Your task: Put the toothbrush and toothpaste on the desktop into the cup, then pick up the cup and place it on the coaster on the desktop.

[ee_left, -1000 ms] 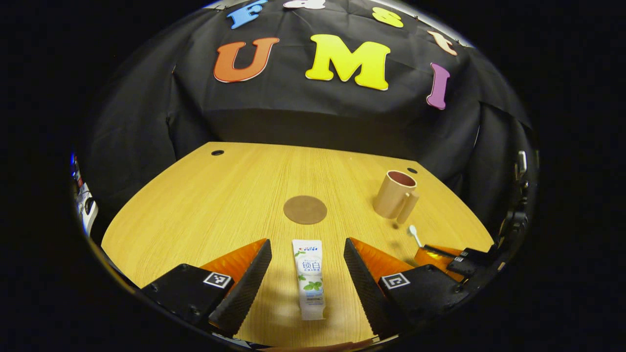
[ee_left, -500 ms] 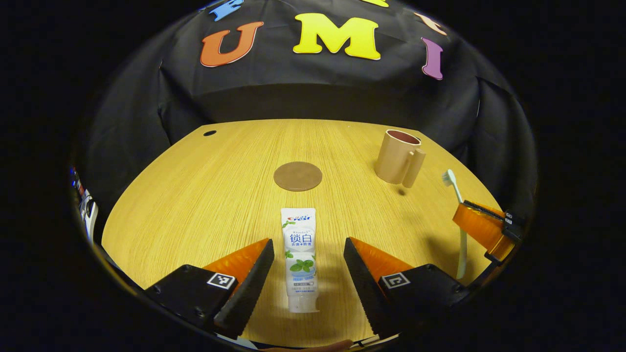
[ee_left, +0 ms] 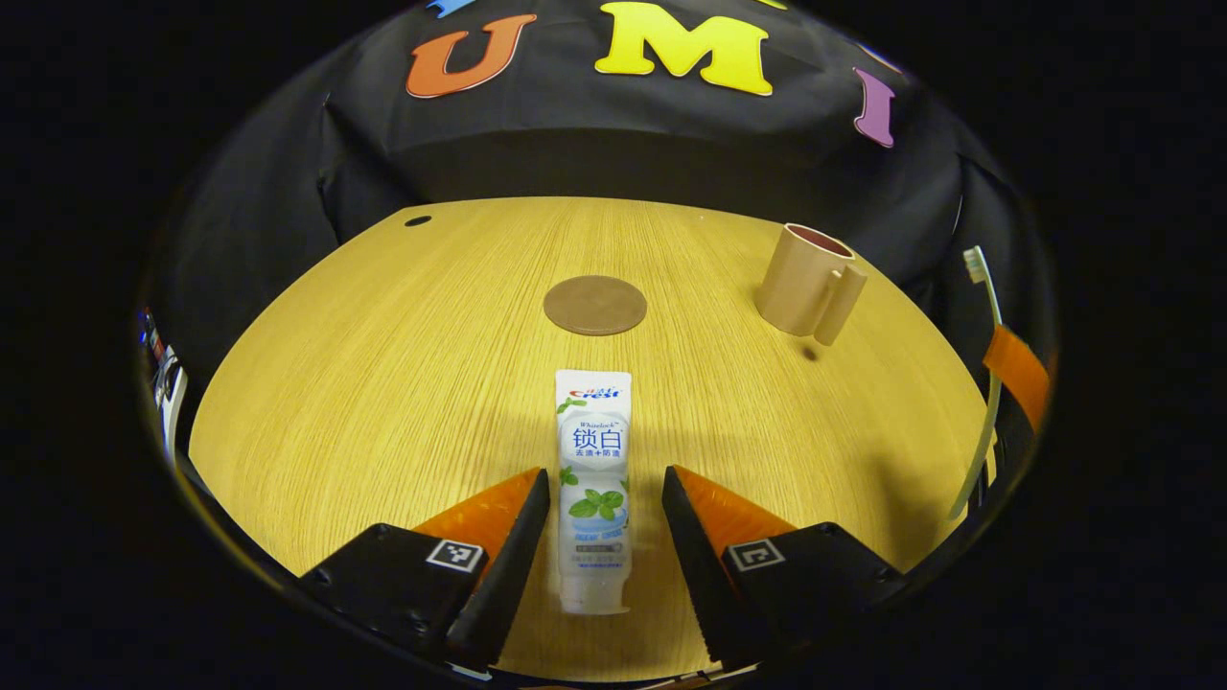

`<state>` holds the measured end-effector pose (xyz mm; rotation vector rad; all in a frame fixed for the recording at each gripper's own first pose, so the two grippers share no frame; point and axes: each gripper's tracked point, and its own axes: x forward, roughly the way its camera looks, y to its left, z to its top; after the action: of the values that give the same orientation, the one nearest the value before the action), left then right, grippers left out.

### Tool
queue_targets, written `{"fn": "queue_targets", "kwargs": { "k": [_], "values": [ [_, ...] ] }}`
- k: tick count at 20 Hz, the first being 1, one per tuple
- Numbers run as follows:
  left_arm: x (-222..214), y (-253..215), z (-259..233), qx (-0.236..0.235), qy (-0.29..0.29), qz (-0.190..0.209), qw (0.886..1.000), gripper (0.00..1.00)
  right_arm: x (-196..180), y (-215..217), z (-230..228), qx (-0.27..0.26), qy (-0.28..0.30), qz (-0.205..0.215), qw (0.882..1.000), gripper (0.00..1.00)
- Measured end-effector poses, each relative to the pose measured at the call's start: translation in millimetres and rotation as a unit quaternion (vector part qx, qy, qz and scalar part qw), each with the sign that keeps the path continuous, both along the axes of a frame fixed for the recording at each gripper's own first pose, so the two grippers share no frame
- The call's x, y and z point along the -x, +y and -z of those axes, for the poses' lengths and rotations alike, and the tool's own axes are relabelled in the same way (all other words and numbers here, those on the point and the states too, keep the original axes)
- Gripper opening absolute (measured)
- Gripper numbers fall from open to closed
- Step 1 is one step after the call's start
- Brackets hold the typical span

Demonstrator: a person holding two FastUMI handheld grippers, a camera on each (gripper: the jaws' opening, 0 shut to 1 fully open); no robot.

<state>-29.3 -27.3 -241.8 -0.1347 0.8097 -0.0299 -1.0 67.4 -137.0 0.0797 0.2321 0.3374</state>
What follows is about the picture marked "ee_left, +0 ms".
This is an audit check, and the brown round coaster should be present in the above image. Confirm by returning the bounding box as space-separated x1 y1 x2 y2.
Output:
543 275 649 336

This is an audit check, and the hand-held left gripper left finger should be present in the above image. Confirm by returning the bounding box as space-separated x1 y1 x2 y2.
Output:
299 467 552 672

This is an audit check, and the black backdrop cloth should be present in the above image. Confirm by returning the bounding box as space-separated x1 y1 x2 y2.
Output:
144 0 1055 403

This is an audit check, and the wooden desktop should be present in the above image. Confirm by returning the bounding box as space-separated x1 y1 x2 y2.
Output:
188 196 998 683

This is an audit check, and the beige cup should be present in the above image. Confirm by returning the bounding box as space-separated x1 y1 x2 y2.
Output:
753 222 868 347

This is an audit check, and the white device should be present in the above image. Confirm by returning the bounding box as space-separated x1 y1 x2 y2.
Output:
153 345 190 461

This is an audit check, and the pale green toothbrush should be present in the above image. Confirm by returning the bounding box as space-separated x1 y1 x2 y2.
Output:
949 245 1006 520

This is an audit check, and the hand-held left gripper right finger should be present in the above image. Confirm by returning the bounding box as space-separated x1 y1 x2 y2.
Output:
660 465 909 669

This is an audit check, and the white toothpaste tube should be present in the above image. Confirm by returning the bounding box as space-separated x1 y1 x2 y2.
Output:
554 369 634 615

